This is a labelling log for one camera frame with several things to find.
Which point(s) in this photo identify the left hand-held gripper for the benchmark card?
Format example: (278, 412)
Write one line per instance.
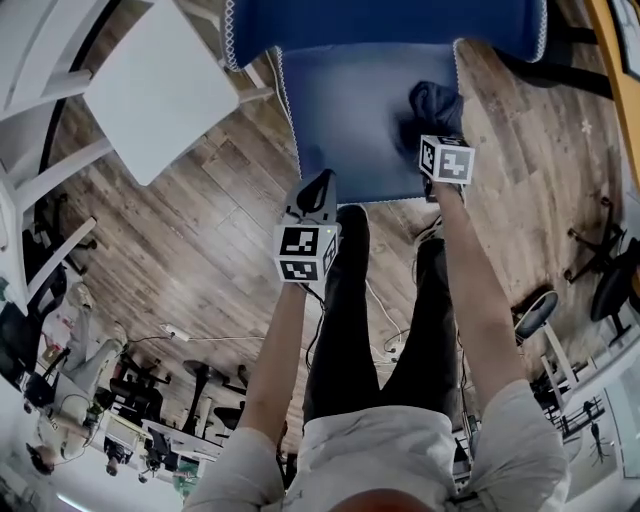
(299, 241)

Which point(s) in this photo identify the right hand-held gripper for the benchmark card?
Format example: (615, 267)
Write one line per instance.
(452, 162)

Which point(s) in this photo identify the dark blue cloth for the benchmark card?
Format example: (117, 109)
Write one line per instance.
(432, 107)

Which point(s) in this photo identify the blue padded chair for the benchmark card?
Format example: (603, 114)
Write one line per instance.
(350, 115)

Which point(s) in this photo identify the person's right forearm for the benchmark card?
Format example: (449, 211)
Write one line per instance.
(480, 300)

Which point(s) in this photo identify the person's left forearm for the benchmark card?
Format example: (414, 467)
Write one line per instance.
(280, 360)

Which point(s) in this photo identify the black office chair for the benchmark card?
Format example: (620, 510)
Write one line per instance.
(200, 390)
(612, 285)

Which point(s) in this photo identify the white chair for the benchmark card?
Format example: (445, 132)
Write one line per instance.
(160, 85)

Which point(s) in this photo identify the person's white shoe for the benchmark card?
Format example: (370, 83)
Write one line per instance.
(431, 231)

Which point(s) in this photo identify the person's black trousers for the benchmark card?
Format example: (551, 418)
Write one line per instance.
(345, 340)

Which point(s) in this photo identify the white power strip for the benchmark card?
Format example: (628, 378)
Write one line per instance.
(175, 332)

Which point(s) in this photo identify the round grey stool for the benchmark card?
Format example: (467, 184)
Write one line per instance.
(537, 312)

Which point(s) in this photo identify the yellow desk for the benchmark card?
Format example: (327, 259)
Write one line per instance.
(615, 80)

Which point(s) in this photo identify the person's light grey shirt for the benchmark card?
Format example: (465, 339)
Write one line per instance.
(380, 460)

